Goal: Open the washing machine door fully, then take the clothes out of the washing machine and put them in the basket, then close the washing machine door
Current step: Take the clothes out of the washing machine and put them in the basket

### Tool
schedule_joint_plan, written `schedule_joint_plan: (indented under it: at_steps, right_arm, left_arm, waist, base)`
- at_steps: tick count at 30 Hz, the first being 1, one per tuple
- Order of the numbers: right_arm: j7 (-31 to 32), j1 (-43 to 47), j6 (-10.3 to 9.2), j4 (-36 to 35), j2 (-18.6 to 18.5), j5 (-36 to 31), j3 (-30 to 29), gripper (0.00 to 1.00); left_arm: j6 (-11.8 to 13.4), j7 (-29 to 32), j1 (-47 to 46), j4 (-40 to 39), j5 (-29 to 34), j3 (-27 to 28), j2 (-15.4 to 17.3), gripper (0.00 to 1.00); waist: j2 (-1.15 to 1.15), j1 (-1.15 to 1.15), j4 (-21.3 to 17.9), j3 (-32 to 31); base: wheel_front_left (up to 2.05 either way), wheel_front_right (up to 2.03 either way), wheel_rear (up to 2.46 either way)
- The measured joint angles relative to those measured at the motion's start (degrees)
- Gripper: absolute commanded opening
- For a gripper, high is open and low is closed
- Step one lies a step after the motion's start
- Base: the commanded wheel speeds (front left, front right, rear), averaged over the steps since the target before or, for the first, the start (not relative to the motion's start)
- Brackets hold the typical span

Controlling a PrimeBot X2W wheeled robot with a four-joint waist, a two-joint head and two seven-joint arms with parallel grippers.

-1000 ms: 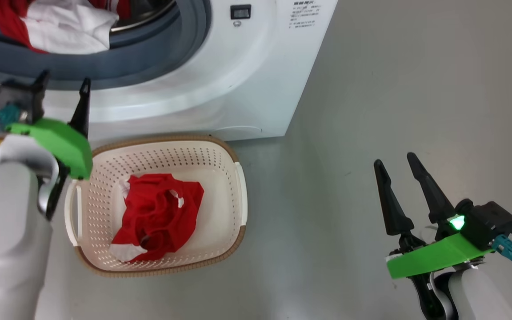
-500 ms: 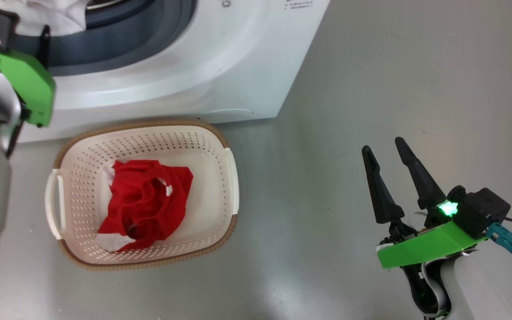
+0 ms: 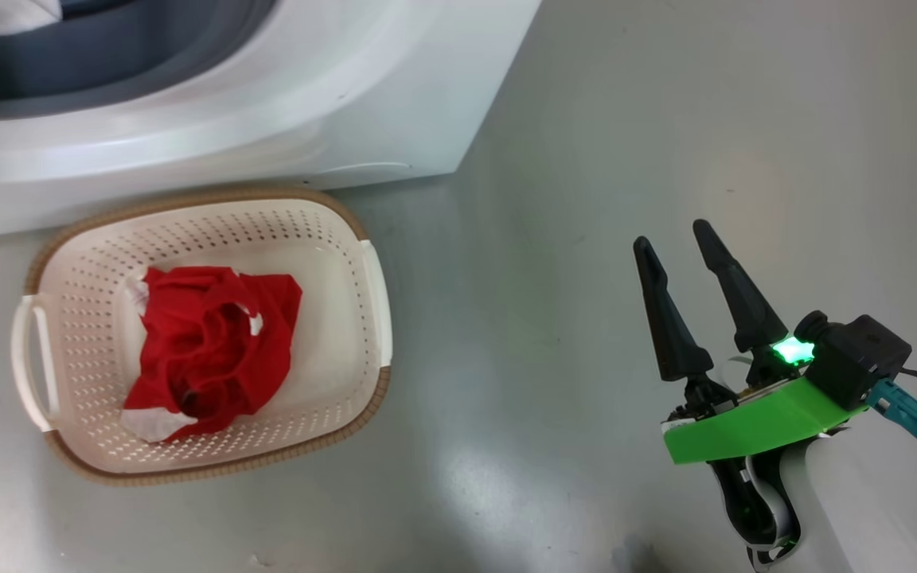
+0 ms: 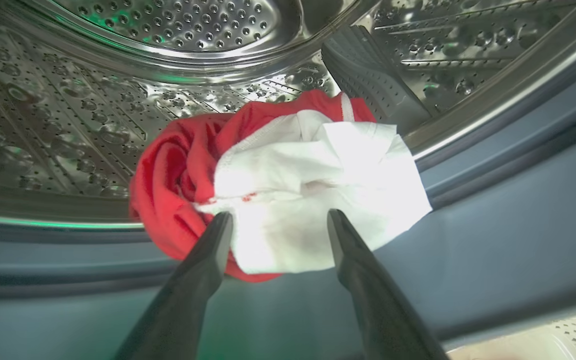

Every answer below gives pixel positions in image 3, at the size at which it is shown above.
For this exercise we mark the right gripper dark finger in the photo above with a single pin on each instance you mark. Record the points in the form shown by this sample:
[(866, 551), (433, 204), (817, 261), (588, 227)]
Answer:
[(745, 306), (669, 326)]

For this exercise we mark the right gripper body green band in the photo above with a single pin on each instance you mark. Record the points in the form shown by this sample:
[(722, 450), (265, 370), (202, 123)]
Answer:
[(761, 426)]

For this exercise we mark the red garment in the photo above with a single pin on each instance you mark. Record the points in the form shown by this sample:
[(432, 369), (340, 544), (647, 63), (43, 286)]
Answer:
[(204, 350)]

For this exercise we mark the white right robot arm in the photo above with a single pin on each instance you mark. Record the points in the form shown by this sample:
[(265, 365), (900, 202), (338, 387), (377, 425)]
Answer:
[(864, 509)]

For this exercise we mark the white washing machine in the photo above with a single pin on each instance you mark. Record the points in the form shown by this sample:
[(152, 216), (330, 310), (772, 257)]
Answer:
[(267, 119)]

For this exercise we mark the cream perforated laundry basket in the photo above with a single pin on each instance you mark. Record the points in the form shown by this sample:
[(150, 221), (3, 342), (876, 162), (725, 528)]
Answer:
[(331, 318)]

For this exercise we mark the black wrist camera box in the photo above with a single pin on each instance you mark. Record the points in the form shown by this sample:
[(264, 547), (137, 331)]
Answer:
[(856, 358)]

